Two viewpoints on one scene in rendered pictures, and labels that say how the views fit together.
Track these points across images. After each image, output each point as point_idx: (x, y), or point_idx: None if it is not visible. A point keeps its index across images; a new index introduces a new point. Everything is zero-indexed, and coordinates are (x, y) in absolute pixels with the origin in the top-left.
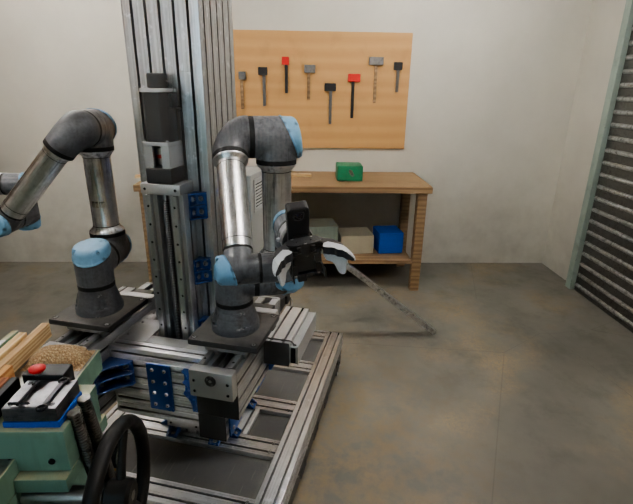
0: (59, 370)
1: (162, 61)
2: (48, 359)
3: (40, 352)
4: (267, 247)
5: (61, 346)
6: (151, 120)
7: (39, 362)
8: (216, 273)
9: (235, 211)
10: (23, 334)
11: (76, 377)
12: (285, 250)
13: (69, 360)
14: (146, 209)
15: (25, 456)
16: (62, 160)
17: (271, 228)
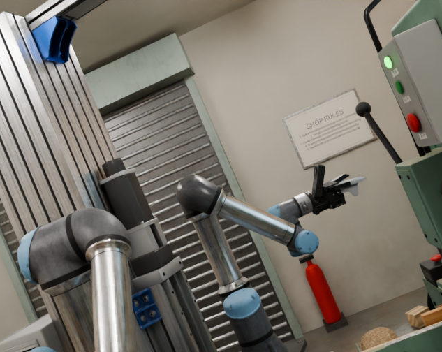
0: (429, 260)
1: (92, 156)
2: (392, 333)
3: (385, 336)
4: (237, 276)
5: (373, 332)
6: (140, 199)
7: (396, 337)
8: (315, 237)
9: (269, 213)
10: (366, 350)
11: (401, 325)
12: (339, 183)
13: (387, 327)
14: (167, 302)
15: None
16: (128, 259)
17: (232, 258)
